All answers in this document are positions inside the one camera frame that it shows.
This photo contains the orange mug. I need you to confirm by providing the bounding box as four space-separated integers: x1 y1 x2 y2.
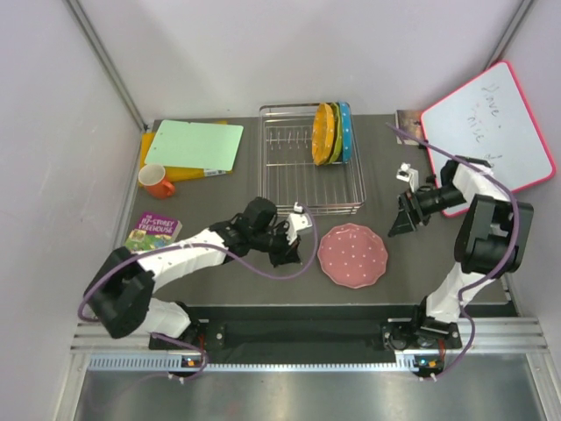
138 164 175 199

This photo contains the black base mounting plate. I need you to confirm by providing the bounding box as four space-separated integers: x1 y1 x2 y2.
150 303 462 353

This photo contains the pink framed whiteboard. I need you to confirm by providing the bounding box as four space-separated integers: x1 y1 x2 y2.
420 61 557 192

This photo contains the treehouse paperback book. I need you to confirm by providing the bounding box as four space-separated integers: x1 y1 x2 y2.
124 212 182 253

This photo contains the orange polka dot plate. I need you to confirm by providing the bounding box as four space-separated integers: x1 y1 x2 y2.
311 103 335 166

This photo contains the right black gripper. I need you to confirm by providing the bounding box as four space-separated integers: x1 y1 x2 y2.
388 185 467 238

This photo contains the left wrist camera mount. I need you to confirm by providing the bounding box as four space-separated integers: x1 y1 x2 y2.
286 203 313 244

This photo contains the metal wire dish rack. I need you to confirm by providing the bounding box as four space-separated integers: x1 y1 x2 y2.
258 103 366 215

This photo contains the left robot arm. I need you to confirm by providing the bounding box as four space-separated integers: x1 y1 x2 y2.
78 197 314 348

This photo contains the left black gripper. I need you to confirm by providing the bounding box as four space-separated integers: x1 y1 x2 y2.
251 220 301 268

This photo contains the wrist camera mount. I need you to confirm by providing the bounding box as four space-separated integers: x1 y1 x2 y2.
396 162 418 189
286 203 313 244

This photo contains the light green cutting board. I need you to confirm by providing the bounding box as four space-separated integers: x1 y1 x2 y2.
145 120 244 171

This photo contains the green polka dot plate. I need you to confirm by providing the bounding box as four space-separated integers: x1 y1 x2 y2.
328 102 343 164

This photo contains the pink polka dot plate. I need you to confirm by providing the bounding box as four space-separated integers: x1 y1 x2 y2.
317 223 388 289

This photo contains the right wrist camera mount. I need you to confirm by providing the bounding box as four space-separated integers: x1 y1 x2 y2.
396 162 418 189

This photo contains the blue polka dot plate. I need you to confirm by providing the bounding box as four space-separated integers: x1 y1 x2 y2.
338 102 353 163

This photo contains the white slotted cable duct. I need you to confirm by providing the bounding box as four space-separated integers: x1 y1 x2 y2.
87 353 444 373

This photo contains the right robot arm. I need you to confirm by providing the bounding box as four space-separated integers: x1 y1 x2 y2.
384 156 534 351

